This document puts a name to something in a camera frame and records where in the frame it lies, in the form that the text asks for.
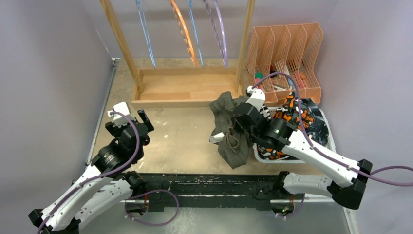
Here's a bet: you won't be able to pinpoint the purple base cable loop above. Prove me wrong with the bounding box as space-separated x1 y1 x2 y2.
124 189 180 226

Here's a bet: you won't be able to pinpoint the wooden clothes rack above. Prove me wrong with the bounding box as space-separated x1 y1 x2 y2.
100 0 255 109

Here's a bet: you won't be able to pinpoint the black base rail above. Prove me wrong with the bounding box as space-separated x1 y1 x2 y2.
108 173 310 212

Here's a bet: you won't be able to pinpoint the green pink small item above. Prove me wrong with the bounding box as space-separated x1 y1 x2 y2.
255 71 264 89

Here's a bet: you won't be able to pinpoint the black red small item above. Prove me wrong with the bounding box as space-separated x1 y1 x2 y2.
269 65 277 78

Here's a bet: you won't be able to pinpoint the orange pink small item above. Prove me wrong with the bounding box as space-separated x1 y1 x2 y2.
295 71 306 88

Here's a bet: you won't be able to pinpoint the orange hanger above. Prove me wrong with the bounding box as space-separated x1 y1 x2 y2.
170 0 197 67

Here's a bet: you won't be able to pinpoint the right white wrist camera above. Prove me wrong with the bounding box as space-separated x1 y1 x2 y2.
246 86 266 110

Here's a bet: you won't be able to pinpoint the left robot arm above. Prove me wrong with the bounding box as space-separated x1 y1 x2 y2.
28 108 154 234

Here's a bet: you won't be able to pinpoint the lavender wavy hanger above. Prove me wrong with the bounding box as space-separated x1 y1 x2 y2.
203 0 228 69

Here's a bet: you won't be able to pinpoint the dark shark print shorts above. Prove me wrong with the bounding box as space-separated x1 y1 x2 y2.
301 98 329 146

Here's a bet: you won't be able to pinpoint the light blue wire hanger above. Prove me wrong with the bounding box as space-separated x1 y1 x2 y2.
135 0 156 68

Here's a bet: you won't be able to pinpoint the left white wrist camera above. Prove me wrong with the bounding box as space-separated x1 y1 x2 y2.
107 101 136 127

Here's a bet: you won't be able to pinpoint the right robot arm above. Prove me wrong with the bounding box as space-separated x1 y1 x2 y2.
233 103 373 210

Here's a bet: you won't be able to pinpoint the orange camouflage shorts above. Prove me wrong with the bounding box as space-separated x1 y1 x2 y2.
257 92 303 160

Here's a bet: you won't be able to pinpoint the olive green shorts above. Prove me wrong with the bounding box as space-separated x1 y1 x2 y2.
209 91 253 169

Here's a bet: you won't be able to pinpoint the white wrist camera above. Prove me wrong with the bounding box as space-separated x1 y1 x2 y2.
246 86 266 110
107 101 136 127

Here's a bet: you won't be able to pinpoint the white plastic basket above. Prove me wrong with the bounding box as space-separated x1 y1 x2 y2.
252 107 336 164

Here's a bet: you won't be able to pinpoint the white blue marker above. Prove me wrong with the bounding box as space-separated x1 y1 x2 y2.
272 75 294 91

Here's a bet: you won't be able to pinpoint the orange file organizer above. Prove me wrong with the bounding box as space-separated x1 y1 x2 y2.
245 23 324 106

